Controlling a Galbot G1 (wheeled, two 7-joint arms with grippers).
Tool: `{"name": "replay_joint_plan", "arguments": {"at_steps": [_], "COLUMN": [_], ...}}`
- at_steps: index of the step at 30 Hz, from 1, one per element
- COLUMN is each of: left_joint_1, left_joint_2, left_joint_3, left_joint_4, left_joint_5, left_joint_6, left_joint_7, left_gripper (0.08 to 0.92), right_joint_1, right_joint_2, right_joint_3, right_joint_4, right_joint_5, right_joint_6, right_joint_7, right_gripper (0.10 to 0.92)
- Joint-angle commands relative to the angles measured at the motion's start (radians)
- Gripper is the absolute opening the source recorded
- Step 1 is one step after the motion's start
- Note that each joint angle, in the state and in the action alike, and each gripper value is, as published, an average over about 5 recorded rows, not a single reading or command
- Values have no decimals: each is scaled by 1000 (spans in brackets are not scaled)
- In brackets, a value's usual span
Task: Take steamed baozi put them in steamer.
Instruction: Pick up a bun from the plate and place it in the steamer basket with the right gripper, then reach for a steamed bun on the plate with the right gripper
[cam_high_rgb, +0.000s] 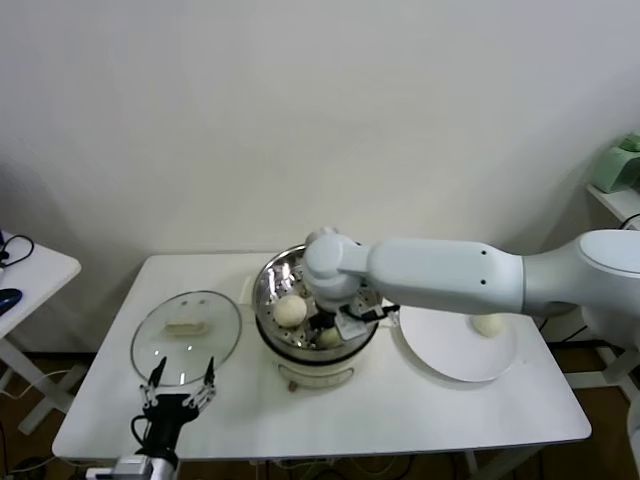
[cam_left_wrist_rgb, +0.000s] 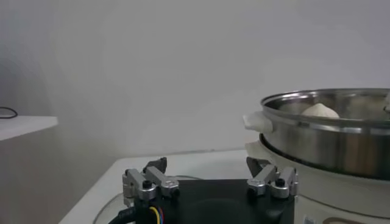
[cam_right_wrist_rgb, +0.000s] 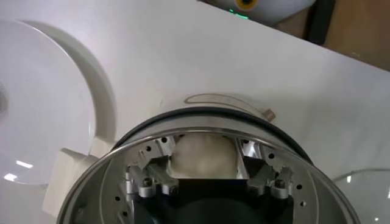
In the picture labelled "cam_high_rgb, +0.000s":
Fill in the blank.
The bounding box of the white side table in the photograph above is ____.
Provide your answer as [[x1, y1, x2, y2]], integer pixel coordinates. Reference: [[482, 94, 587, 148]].
[[0, 232, 84, 436]]

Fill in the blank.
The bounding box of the black looped desk cable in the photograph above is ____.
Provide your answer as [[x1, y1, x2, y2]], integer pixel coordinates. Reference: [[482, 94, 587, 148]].
[[0, 234, 36, 270]]

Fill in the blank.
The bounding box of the black power adapter cable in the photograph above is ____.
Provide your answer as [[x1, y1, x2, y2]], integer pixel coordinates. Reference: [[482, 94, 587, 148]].
[[538, 323, 590, 344]]

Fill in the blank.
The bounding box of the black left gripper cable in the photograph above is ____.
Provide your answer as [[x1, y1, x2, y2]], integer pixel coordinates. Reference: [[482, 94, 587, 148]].
[[130, 417, 154, 447]]

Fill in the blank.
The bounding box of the blue computer mouse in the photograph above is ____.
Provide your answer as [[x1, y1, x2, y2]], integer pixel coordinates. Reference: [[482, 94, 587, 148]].
[[0, 288, 24, 314]]

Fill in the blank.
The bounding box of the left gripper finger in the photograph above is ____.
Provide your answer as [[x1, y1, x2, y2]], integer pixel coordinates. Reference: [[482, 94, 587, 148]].
[[187, 355, 219, 409], [138, 355, 168, 408]]

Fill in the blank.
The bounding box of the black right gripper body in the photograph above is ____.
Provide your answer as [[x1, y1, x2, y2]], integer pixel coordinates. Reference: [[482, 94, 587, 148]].
[[308, 309, 341, 334]]

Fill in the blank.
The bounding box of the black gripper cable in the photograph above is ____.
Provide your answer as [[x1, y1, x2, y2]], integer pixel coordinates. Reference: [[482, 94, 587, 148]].
[[344, 305, 402, 324], [130, 417, 154, 447]]

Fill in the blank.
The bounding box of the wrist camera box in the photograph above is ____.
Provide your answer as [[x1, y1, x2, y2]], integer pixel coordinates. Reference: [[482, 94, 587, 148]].
[[335, 312, 367, 342], [86, 453, 154, 480]]

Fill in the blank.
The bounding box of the white desk with legs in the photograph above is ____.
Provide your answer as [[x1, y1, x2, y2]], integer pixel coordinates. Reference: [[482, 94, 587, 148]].
[[564, 183, 640, 401]]

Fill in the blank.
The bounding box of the glass pot lid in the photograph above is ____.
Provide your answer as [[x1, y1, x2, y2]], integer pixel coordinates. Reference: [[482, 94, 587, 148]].
[[130, 290, 243, 387]]

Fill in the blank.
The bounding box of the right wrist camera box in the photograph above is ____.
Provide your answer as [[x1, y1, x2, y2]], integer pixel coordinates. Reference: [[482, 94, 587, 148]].
[[335, 312, 367, 342]]

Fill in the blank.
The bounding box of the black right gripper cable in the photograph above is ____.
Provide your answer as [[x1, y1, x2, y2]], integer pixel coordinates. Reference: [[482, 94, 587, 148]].
[[344, 305, 402, 324]]

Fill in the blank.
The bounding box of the green appliance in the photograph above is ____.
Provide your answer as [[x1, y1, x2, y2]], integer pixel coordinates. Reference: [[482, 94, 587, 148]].
[[595, 132, 640, 194]]

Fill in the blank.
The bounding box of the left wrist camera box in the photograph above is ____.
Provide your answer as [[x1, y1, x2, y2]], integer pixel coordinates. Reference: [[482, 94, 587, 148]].
[[86, 453, 154, 480]]

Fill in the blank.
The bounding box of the stainless steel steamer basket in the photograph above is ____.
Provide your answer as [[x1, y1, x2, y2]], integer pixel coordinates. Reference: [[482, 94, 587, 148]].
[[251, 243, 385, 351]]

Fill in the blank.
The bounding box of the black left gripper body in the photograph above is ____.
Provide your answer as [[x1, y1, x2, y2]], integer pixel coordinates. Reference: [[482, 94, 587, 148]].
[[135, 394, 200, 456]]

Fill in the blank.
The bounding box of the white round plate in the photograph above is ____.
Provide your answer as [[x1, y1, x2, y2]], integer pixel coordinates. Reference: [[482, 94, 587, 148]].
[[391, 303, 519, 384]]

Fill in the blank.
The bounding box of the white floor cable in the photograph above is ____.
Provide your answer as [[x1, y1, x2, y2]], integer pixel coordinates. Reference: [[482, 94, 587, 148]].
[[0, 369, 71, 401]]

